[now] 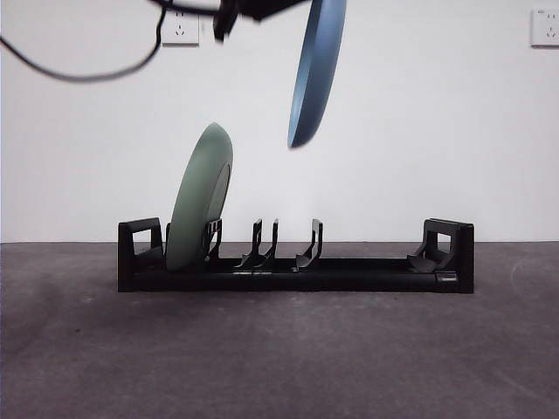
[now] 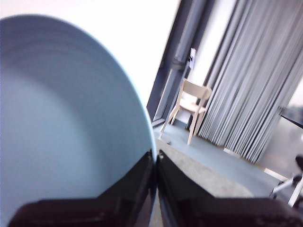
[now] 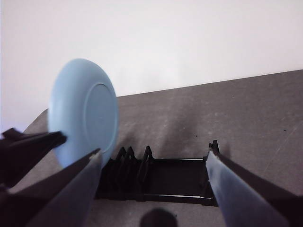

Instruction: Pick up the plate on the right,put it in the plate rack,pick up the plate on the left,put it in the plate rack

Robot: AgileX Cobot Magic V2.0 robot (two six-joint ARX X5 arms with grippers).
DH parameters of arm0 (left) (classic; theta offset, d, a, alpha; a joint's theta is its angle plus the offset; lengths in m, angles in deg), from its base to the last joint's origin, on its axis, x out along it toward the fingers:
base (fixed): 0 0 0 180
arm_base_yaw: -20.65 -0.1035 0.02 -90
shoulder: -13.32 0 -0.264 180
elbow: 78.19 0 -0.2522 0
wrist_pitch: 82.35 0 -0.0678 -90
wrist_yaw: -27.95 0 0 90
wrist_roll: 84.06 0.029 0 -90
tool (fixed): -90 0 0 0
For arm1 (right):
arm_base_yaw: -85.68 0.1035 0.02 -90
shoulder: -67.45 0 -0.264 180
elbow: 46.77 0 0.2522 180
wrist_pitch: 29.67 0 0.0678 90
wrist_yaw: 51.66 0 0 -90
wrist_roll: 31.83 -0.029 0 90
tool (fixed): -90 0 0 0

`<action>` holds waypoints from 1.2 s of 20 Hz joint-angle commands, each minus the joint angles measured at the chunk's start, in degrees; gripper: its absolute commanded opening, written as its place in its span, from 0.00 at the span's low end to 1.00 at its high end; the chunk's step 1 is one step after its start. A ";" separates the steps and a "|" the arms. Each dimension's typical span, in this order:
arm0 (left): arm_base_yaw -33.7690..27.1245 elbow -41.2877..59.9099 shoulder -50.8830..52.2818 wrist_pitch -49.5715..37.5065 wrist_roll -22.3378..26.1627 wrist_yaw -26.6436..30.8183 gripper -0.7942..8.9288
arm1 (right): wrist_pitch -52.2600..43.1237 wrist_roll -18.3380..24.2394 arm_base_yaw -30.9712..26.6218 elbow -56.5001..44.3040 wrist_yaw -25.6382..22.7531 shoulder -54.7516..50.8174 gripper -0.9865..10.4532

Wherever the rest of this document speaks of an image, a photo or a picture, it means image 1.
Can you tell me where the blue round plate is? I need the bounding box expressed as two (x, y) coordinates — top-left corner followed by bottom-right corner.
(286, 0), (349, 149)

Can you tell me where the green round plate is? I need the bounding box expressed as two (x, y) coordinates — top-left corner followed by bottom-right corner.
(165, 122), (235, 272)

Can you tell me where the black plastic plate rack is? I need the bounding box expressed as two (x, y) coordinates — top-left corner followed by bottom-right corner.
(117, 216), (475, 293)

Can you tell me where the white wall socket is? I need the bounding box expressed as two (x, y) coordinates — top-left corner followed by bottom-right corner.
(162, 6), (200, 46)
(530, 8), (559, 48)

